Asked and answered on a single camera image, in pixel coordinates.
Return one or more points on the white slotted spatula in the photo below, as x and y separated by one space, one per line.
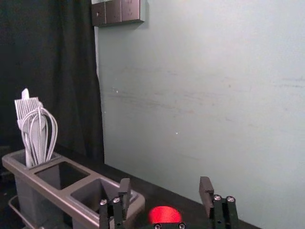
23 107

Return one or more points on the black curtain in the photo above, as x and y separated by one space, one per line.
47 71

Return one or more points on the steel rack bar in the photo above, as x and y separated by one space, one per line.
17 211

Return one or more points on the dark wall switch panel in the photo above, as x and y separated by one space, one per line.
119 12

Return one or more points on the grey three-compartment utensil holder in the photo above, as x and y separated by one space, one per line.
47 190

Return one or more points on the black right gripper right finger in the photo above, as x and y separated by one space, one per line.
205 190

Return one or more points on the white plain spatula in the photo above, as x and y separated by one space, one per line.
25 93

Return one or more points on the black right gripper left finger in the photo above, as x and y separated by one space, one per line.
124 190

